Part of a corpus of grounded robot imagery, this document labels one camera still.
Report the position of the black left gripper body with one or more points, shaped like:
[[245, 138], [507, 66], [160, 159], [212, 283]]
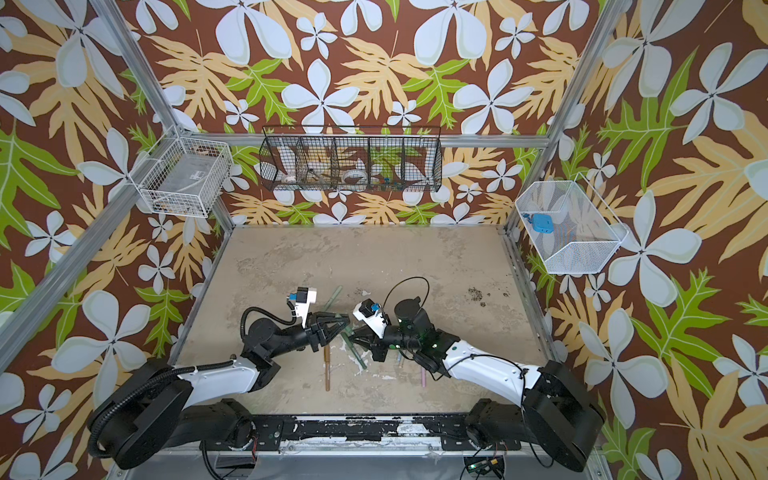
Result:
[[293, 339]]

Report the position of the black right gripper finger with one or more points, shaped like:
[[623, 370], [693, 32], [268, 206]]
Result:
[[358, 329], [371, 343]]

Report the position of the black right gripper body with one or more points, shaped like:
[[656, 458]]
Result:
[[378, 342]]

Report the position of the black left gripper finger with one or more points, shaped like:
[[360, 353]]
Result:
[[330, 322], [324, 335]]

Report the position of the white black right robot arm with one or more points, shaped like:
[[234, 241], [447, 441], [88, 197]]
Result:
[[544, 405]]

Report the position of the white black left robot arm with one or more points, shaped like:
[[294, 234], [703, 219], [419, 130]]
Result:
[[162, 406]]

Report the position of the small green circuit board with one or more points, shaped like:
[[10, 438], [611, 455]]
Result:
[[481, 467]]

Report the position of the blue object in basket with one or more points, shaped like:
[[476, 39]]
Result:
[[541, 223]]

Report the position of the white mesh basket right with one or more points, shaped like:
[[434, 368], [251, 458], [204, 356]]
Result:
[[587, 230]]

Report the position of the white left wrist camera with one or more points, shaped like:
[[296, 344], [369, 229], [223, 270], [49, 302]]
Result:
[[300, 302]]

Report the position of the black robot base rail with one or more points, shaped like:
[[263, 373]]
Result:
[[442, 432]]

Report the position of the black wire basket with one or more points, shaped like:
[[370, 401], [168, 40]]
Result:
[[354, 158]]

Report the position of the white wire basket left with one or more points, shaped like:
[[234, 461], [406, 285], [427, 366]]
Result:
[[183, 176]]

